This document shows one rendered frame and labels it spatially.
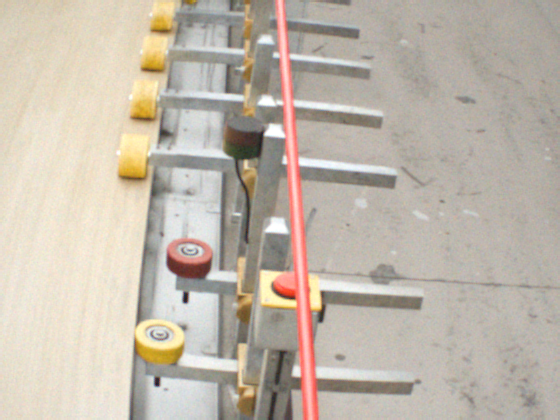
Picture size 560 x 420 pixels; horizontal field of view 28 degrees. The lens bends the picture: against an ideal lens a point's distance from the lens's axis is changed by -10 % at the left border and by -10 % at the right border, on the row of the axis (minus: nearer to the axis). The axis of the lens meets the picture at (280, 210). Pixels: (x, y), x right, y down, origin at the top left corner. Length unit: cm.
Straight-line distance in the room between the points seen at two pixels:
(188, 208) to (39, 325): 95
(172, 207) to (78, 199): 58
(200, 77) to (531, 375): 132
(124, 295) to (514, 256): 227
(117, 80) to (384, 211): 165
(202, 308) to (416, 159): 217
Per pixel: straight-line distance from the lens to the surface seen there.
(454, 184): 435
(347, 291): 209
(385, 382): 190
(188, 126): 308
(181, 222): 267
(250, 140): 187
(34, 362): 177
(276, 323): 141
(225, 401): 205
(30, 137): 240
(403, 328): 353
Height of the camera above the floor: 202
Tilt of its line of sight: 30 degrees down
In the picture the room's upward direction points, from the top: 8 degrees clockwise
